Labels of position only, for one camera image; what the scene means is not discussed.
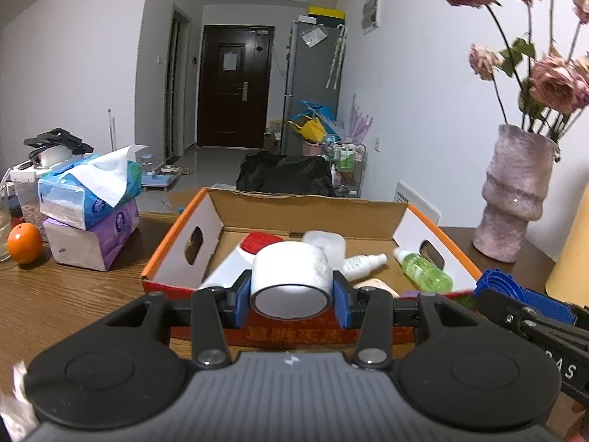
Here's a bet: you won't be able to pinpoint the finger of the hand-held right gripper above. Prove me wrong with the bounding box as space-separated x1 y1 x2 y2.
475 288 589 351
519 287 577 327

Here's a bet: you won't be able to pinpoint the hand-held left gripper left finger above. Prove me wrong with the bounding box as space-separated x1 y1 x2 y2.
108 270 253 371

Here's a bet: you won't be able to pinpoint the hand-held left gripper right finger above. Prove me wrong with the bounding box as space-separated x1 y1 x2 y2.
332 270 480 371

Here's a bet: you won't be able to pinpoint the cream square box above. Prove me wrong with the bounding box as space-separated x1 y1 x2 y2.
356 277 398 298

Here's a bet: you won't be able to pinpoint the red white lint brush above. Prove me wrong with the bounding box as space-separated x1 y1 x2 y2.
200 233 286 291

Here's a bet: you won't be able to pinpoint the white spray bottle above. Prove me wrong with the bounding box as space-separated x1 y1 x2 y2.
341 253 389 283

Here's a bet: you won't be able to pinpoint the white cotton swab box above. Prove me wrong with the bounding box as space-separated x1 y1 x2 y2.
301 229 346 270

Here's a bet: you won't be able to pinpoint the white tape roll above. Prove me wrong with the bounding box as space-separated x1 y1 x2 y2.
250 240 334 320

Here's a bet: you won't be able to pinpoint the red cardboard box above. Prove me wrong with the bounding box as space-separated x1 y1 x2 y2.
141 187 484 346

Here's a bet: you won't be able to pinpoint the green spray bottle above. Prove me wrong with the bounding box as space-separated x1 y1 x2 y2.
392 247 454 294

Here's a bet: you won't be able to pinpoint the yellow thermos jug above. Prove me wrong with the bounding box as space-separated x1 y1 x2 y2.
545 201 589 307

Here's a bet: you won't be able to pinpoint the pink stone vase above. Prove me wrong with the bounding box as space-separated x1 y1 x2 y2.
472 123 559 263

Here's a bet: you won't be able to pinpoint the black floor bag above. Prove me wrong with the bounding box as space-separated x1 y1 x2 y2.
236 151 337 198

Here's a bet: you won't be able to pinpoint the blue pet bowl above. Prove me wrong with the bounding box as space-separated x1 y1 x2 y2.
140 151 180 190

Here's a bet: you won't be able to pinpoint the purple white tissue pack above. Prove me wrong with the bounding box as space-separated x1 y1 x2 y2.
43 200 141 272

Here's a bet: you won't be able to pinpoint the blue yellow bag pile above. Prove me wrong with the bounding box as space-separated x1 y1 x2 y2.
287 100 342 144

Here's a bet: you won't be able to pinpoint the purple feather decoration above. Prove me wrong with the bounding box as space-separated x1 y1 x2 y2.
342 93 374 146

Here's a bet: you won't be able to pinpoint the blue tissue pack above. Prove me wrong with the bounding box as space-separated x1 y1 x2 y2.
37 144 149 231

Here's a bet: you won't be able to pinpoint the dark brown door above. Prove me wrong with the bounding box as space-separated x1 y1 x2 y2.
196 25 272 150

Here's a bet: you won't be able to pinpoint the grey refrigerator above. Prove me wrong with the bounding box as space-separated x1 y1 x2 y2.
281 19 346 158

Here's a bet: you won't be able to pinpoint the orange fruit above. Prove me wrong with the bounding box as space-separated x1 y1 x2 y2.
6 222 43 265

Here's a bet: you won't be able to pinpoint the dried pink roses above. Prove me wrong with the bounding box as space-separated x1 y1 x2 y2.
432 0 589 141

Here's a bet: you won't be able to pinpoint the clear food container white lid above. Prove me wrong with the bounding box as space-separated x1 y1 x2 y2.
10 160 52 243

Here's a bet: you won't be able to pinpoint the white hanging umbrella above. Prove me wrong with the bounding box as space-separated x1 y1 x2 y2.
325 25 347 90

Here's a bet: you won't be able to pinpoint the clear drinking glass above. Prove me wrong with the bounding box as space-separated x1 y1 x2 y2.
0 183 13 263

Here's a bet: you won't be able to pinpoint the yellow black box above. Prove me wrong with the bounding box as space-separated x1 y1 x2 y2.
308 6 346 22

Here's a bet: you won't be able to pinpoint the wire cart with bottles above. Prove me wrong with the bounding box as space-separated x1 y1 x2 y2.
321 140 367 197

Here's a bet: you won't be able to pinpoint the black strapped gear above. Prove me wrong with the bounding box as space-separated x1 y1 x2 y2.
23 127 95 169

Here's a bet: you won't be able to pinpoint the framed wall picture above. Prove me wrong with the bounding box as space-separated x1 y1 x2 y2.
361 0 383 36

